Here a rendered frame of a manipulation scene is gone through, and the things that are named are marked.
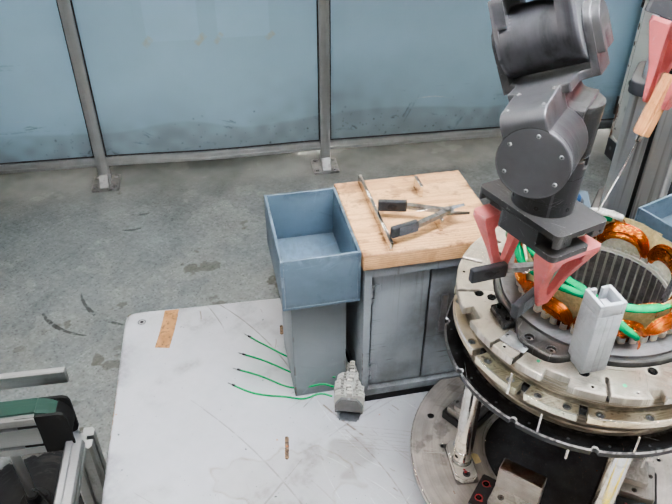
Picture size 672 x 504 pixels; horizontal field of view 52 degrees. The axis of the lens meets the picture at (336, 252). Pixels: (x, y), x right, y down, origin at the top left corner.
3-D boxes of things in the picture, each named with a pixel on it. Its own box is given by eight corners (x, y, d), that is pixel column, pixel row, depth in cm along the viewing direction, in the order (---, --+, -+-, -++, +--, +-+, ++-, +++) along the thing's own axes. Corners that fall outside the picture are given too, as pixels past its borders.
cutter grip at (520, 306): (516, 320, 64) (519, 307, 64) (508, 315, 65) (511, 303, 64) (539, 300, 67) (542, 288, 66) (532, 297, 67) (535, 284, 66)
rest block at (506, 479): (498, 481, 90) (504, 456, 87) (540, 501, 88) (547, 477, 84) (485, 506, 87) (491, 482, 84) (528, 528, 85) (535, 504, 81)
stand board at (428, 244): (363, 271, 90) (363, 257, 89) (333, 196, 105) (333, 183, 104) (505, 252, 94) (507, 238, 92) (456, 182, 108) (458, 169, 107)
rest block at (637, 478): (617, 495, 89) (622, 485, 87) (619, 463, 93) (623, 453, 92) (652, 506, 88) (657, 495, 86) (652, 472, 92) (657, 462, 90)
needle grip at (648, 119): (645, 138, 65) (678, 77, 63) (629, 130, 66) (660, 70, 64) (651, 138, 66) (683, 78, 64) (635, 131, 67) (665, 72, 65)
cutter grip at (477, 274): (471, 284, 69) (473, 272, 68) (467, 279, 69) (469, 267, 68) (506, 277, 70) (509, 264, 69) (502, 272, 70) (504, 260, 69)
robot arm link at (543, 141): (605, -8, 53) (501, 20, 58) (570, 27, 45) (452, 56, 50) (631, 135, 58) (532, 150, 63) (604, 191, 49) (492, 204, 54)
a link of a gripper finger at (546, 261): (532, 328, 63) (557, 245, 58) (481, 286, 68) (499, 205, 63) (582, 306, 67) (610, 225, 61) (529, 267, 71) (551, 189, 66)
